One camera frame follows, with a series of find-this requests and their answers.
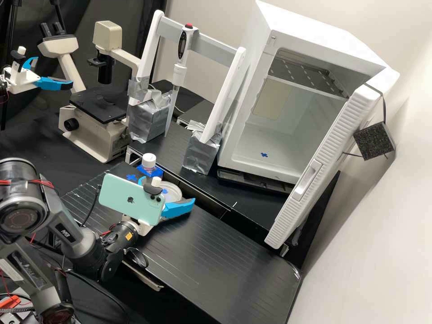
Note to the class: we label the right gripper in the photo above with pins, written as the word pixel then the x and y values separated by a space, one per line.
pixel 143 227

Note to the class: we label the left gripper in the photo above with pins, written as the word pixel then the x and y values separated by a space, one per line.
pixel 21 81

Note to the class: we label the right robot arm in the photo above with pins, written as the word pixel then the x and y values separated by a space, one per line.
pixel 40 216

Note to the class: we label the petri dish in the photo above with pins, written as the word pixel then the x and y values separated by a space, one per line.
pixel 172 193

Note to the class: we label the blue bottle holder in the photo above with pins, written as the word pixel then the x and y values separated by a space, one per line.
pixel 156 172

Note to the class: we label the small bottle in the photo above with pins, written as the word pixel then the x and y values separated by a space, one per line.
pixel 149 160

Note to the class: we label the black platform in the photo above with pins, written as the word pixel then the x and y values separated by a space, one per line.
pixel 162 148
pixel 219 270
pixel 197 113

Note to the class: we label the cream microscope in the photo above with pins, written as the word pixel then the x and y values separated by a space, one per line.
pixel 91 125

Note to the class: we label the pipette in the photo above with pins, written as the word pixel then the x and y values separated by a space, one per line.
pixel 180 74

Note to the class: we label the incubator door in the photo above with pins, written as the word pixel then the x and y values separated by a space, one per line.
pixel 324 162

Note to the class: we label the white pipette stand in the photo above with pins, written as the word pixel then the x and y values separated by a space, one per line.
pixel 216 44

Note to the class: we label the white incubator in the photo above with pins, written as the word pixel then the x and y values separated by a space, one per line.
pixel 303 33

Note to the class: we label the right wrist camera phone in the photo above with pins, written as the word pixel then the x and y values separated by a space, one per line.
pixel 130 197

